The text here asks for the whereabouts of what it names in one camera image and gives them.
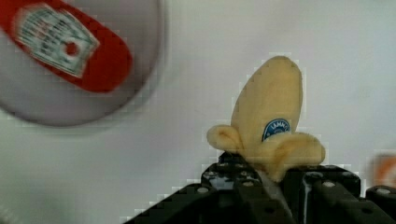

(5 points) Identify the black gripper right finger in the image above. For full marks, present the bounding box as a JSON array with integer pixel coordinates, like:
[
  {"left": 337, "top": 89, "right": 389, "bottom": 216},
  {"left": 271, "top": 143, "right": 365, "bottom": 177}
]
[{"left": 280, "top": 165, "right": 361, "bottom": 224}]

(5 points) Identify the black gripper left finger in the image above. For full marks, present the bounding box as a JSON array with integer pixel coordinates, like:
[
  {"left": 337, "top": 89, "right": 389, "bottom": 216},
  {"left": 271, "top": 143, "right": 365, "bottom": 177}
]
[{"left": 201, "top": 152, "right": 263, "bottom": 191}]

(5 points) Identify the yellow plush banana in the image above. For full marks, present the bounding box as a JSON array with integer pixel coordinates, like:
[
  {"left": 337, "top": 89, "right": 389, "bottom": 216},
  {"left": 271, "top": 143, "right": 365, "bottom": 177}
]
[{"left": 206, "top": 56, "right": 326, "bottom": 182}]

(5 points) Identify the orange slice toy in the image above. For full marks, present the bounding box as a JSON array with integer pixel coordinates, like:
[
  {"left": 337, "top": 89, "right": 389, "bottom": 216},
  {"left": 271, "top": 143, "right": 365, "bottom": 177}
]
[{"left": 373, "top": 154, "right": 396, "bottom": 188}]

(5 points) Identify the red ketchup bottle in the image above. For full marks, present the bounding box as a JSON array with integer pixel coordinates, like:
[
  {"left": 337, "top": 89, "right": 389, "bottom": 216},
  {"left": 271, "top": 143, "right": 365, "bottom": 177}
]
[{"left": 1, "top": 0, "right": 133, "bottom": 92}]

